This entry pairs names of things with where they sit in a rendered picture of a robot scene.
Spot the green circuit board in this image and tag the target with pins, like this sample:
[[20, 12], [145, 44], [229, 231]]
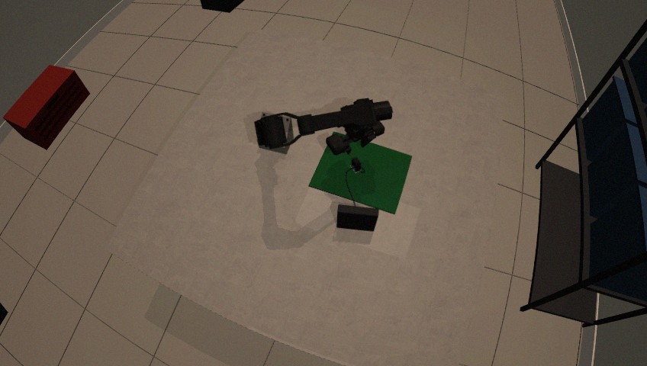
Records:
[[380, 186]]

